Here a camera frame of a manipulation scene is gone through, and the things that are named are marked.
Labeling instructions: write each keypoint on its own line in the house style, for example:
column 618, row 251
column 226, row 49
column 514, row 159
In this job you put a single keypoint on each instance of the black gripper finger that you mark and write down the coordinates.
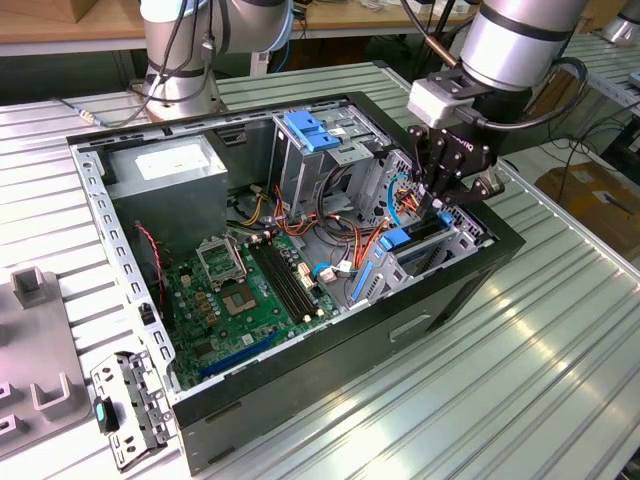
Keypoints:
column 430, row 165
column 475, row 190

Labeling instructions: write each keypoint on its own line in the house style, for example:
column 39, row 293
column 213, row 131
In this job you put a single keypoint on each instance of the hard disk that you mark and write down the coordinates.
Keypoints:
column 425, row 231

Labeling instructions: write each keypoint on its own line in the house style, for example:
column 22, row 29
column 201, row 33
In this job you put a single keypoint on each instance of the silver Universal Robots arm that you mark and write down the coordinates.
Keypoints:
column 515, row 40

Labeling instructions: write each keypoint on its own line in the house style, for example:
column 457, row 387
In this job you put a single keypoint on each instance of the grey metal disk bay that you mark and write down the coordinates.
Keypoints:
column 465, row 241

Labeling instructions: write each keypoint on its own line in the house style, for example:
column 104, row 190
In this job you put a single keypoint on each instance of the brown cardboard box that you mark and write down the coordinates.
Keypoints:
column 585, row 200

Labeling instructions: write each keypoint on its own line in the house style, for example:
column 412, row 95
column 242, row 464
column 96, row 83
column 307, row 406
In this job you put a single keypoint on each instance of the blue plastic drive latch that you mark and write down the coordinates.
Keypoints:
column 310, row 132

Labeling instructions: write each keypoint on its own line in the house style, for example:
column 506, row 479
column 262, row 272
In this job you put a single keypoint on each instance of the grey optical drive cage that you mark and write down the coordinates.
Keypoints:
column 295, row 175

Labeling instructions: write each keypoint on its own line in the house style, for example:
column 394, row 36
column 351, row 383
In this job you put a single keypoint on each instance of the metal slat side table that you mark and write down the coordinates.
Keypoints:
column 612, row 60

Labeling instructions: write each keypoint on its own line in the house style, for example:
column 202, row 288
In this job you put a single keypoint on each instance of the wooden desk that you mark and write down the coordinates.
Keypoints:
column 350, row 20

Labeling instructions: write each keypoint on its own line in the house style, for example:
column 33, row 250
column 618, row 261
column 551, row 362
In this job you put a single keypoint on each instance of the black RAM slot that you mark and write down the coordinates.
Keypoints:
column 272, row 280
column 289, row 275

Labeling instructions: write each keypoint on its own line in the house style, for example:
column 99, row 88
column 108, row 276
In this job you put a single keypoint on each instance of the green motherboard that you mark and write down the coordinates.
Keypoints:
column 265, row 310

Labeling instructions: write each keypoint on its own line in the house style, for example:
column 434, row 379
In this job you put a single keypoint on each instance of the CPU socket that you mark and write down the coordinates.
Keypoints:
column 240, row 300

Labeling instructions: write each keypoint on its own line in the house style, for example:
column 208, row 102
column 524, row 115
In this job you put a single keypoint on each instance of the black PC case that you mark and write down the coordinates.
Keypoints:
column 325, row 380

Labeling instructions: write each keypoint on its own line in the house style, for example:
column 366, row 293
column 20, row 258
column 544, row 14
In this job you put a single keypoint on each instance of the blue expansion slot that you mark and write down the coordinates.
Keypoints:
column 240, row 355

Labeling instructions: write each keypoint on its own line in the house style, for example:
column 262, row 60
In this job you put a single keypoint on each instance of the grey power supply unit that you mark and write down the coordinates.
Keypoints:
column 165, row 210

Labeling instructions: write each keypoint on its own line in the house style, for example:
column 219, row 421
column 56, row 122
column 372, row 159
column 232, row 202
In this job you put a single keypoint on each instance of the black case fan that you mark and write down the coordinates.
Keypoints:
column 147, row 260

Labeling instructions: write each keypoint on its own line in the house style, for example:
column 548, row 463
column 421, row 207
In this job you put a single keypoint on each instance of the black rear case clip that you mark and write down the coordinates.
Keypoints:
column 145, row 313

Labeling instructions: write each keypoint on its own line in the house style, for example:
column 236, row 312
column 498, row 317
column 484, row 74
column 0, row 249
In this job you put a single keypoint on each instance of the grey parts rack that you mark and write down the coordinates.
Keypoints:
column 35, row 350

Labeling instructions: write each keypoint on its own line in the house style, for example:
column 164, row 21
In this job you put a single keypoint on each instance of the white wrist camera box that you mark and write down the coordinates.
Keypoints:
column 435, row 102

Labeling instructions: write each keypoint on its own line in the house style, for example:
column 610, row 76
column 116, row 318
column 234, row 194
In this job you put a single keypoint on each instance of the metal rear slot bracket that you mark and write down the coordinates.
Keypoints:
column 145, row 400

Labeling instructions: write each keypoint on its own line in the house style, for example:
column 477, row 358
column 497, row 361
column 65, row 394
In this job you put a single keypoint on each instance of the black teal bracket latch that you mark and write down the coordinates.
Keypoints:
column 103, row 415

